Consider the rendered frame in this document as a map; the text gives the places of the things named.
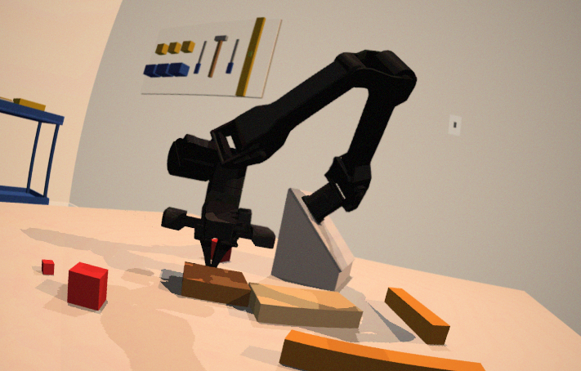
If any orange flat bar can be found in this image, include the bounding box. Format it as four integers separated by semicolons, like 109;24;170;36
279;329;485;371
385;287;450;345

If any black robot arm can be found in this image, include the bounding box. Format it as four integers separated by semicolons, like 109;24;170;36
167;49;417;242

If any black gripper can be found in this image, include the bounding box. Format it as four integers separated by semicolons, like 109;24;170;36
161;182;275;267

